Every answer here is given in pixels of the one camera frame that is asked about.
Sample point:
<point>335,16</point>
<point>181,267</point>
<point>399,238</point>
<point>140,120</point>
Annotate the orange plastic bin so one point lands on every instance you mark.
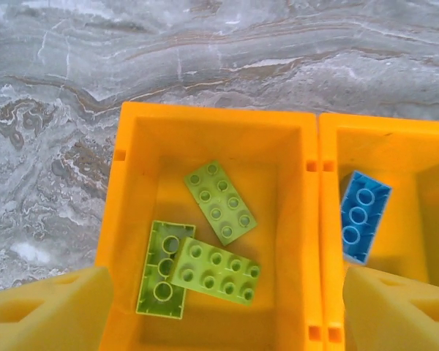
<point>331,226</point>
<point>300,237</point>

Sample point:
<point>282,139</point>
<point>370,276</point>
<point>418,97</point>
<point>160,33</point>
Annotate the blue lego brick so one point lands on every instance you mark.
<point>366,215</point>

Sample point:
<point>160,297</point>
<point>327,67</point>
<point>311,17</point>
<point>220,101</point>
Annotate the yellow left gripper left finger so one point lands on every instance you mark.
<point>47,318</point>

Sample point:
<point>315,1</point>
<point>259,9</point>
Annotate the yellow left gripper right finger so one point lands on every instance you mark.
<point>395,318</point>

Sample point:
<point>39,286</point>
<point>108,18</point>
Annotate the lime green lego brick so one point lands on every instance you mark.
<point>219,274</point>
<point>153,270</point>
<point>219,203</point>

